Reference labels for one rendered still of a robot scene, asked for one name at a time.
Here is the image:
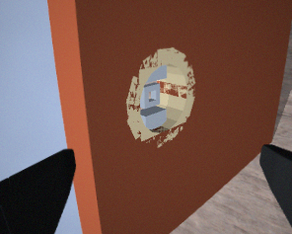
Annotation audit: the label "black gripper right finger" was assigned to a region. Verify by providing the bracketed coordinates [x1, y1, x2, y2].
[259, 144, 292, 227]

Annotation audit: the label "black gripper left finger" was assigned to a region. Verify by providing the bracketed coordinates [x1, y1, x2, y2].
[0, 149, 76, 234]

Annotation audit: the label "brown wooden door slab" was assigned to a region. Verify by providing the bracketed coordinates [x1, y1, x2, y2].
[47, 0, 292, 234]

